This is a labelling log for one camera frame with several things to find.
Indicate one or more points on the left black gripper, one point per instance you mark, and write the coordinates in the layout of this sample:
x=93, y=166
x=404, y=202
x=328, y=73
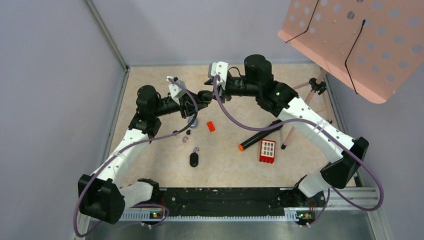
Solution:
x=190, y=107

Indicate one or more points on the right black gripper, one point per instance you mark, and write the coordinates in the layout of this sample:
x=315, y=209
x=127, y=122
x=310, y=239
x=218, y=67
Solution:
x=223, y=94

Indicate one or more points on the black earbud charging case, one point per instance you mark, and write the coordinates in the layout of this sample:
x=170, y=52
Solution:
x=205, y=96

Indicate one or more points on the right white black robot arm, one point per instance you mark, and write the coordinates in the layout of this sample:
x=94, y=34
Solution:
x=343, y=152

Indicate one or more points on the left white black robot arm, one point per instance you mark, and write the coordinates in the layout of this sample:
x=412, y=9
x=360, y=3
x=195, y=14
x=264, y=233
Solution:
x=101, y=195

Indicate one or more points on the lavender earbud charging case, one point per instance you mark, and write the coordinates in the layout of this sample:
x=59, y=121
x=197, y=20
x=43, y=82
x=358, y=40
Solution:
x=193, y=121

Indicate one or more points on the small red block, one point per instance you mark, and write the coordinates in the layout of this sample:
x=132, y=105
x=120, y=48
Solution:
x=211, y=126

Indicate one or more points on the black microphone orange tip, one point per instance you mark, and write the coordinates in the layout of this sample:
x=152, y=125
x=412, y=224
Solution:
x=256, y=138

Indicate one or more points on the red white toy block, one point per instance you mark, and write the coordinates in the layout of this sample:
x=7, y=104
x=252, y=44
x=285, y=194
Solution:
x=267, y=151

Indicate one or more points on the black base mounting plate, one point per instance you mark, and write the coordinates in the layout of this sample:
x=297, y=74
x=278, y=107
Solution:
x=237, y=204

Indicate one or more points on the pink perforated music stand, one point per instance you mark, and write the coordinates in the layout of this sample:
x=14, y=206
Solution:
x=371, y=46

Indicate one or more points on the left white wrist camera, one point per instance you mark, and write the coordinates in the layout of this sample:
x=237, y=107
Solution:
x=175, y=90

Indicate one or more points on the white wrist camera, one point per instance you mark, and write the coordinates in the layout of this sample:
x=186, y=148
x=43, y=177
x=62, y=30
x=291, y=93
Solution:
x=220, y=69
x=175, y=90

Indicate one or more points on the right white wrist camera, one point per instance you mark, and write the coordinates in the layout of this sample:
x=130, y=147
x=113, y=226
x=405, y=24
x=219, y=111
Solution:
x=220, y=69

